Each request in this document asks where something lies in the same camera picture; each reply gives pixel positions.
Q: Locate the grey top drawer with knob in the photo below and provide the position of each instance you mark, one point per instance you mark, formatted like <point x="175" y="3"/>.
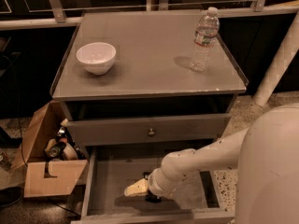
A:
<point x="100" y="132"/>

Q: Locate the open grey middle drawer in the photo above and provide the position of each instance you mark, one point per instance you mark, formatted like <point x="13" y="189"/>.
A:
<point x="115" y="167"/>

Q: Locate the grey drawer cabinet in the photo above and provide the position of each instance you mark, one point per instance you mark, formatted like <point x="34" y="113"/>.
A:
<point x="151" y="76"/>

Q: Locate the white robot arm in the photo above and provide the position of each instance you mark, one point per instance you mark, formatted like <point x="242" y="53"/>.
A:
<point x="266" y="157"/>

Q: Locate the white ceramic bowl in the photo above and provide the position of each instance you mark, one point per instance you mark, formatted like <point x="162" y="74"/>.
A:
<point x="96" y="58"/>

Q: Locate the clear plastic water bottle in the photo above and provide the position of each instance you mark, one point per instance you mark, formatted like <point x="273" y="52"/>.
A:
<point x="204" y="39"/>

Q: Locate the metal railing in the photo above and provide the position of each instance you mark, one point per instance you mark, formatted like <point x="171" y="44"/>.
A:
<point x="124" y="3"/>

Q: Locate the light wooden box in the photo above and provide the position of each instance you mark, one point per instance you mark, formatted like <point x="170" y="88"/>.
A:
<point x="46" y="178"/>

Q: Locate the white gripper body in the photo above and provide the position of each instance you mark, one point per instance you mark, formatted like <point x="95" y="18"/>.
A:
<point x="153" y="183"/>

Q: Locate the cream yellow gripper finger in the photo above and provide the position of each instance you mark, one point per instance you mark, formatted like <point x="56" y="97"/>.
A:
<point x="139" y="188"/>

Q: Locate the cans and items in box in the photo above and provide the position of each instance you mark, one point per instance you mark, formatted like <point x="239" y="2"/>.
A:
<point x="62" y="147"/>

